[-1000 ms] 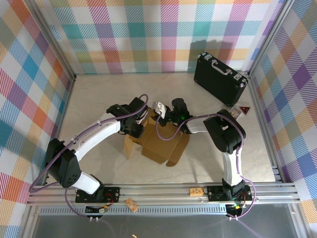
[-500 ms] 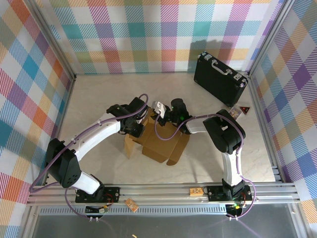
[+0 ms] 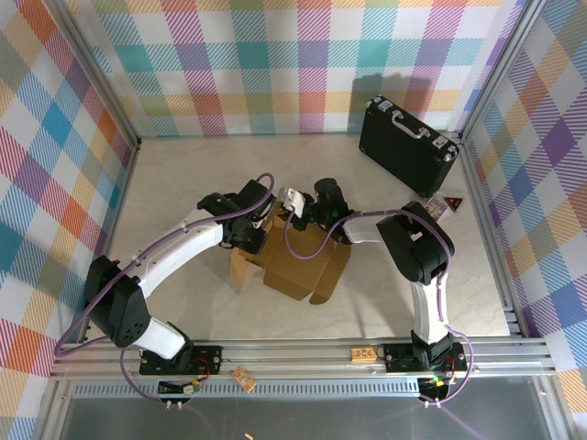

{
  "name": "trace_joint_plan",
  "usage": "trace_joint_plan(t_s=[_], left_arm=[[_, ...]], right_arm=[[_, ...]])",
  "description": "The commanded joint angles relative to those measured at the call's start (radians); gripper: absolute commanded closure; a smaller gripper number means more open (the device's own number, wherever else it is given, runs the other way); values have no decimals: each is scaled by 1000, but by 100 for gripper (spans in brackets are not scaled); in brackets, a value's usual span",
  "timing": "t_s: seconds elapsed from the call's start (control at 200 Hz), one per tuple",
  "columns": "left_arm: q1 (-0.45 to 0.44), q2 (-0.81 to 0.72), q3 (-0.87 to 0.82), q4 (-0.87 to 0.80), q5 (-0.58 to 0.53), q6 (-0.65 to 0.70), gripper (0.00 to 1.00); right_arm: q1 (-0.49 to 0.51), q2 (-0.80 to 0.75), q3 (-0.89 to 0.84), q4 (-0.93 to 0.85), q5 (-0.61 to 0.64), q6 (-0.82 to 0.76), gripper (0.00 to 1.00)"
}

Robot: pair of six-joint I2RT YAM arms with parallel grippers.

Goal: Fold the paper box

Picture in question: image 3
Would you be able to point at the brown cardboard mailer box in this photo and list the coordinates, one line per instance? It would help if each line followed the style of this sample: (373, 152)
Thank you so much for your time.
(293, 270)

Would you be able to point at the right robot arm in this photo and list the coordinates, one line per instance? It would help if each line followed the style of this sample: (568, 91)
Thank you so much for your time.
(413, 247)

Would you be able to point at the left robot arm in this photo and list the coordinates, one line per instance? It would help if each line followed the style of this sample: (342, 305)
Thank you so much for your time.
(119, 302)

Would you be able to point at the small purple card box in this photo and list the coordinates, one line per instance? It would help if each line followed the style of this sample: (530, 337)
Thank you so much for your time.
(438, 208)

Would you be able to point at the black red triangle sticker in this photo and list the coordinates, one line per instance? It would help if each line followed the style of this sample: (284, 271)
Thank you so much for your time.
(453, 204)

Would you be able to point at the small orange printed tag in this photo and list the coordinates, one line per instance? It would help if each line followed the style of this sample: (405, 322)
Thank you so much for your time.
(243, 378)

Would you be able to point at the small orange rectangular board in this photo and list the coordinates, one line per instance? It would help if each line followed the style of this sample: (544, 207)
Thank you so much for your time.
(363, 355)

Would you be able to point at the small green yellow connector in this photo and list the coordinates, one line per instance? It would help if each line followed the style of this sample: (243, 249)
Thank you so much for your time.
(438, 381)
(192, 388)

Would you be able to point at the grey metal panel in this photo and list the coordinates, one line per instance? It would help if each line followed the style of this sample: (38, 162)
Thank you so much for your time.
(321, 417)

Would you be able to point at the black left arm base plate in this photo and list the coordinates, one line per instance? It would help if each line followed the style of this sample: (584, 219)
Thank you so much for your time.
(206, 359)

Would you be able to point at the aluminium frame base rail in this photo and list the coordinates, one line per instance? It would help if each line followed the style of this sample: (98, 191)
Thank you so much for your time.
(298, 355)

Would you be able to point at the aluminium frame side rail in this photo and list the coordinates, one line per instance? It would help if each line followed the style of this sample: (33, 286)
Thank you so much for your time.
(116, 215)
(489, 229)

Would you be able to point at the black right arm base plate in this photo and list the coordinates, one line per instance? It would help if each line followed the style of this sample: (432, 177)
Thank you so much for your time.
(394, 357)

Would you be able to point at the aluminium frame post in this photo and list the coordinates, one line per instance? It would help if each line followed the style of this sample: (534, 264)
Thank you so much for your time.
(94, 69)
(501, 69)

